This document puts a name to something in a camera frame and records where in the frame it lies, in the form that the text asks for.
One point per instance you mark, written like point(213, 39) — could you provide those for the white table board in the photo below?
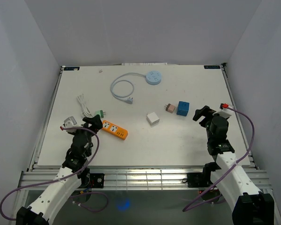
point(174, 141)

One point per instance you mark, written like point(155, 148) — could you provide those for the round light blue power strip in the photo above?
point(152, 78)

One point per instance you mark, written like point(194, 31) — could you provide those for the orange power strip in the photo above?
point(114, 130)

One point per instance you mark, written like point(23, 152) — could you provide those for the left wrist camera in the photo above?
point(69, 124)

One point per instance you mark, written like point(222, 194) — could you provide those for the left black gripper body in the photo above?
point(89, 134)

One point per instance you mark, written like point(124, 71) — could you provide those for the brown pink plug adapter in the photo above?
point(170, 108)

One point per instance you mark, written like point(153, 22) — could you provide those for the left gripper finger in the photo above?
point(97, 128)
point(94, 121)

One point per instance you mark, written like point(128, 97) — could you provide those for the white charger block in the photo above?
point(152, 118)

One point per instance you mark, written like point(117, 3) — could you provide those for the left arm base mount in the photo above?
point(93, 180)

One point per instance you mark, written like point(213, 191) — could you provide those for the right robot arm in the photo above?
point(225, 176)

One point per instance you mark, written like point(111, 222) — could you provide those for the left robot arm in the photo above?
point(72, 174)

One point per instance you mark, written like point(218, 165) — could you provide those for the green plug adapter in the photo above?
point(101, 113)

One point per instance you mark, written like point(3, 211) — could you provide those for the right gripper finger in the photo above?
point(205, 112)
point(204, 122)

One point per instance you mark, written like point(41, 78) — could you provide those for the blue cube socket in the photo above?
point(183, 108)

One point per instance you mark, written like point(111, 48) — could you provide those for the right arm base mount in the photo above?
point(197, 180)

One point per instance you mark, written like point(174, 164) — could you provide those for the aluminium frame rail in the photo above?
point(142, 179)

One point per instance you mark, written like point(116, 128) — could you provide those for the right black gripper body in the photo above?
point(209, 117)

